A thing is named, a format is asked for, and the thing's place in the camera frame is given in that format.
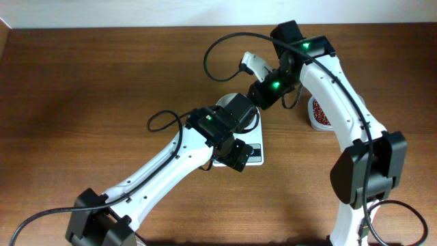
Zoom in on clear plastic container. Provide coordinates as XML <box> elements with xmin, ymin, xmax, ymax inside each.
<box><xmin>308</xmin><ymin>96</ymin><xmax>333</xmax><ymax>131</ymax></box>

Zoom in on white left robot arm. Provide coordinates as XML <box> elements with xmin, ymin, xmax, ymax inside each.
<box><xmin>66</xmin><ymin>94</ymin><xmax>259</xmax><ymax>246</ymax></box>

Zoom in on red adzuki beans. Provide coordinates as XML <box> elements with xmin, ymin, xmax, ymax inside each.
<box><xmin>312</xmin><ymin>99</ymin><xmax>330</xmax><ymax>126</ymax></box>

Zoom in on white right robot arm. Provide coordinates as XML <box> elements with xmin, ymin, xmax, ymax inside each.
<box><xmin>240</xmin><ymin>20</ymin><xmax>407</xmax><ymax>245</ymax></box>

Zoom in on white bowl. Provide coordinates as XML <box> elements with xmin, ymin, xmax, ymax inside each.
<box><xmin>216</xmin><ymin>93</ymin><xmax>259</xmax><ymax>118</ymax></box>

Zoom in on white digital kitchen scale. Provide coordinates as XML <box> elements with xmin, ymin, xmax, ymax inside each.
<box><xmin>211</xmin><ymin>98</ymin><xmax>265</xmax><ymax>167</ymax></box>

